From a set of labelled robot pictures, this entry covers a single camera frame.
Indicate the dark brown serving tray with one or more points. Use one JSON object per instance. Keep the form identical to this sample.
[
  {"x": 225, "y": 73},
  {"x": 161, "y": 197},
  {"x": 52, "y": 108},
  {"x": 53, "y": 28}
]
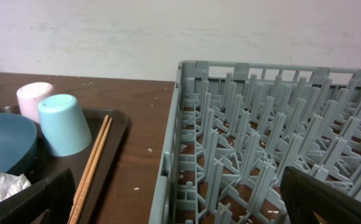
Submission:
[{"x": 45, "y": 164}]

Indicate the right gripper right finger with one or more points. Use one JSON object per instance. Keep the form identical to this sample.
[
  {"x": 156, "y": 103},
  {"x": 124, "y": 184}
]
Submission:
[{"x": 305, "y": 197}]

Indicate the wooden chopstick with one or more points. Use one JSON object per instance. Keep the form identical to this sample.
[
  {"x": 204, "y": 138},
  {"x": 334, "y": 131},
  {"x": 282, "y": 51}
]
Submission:
[
  {"x": 86, "y": 187},
  {"x": 87, "y": 167}
]

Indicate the pink plastic cup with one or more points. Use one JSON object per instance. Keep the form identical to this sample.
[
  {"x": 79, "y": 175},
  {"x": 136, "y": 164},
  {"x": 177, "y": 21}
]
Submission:
[{"x": 30, "y": 95}]

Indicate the grey dishwasher rack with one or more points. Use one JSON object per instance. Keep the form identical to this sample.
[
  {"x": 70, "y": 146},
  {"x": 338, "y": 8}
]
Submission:
[{"x": 233, "y": 128}]

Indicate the dark blue plate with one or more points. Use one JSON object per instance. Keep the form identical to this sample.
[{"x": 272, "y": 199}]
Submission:
[{"x": 18, "y": 143}]

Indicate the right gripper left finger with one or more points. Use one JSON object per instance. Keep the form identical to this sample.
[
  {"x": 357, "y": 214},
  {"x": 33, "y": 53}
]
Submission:
[{"x": 52, "y": 196}]

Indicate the light blue plastic cup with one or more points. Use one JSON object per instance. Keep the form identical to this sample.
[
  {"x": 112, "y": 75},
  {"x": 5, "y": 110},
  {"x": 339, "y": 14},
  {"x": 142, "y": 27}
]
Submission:
[{"x": 63, "y": 124}]

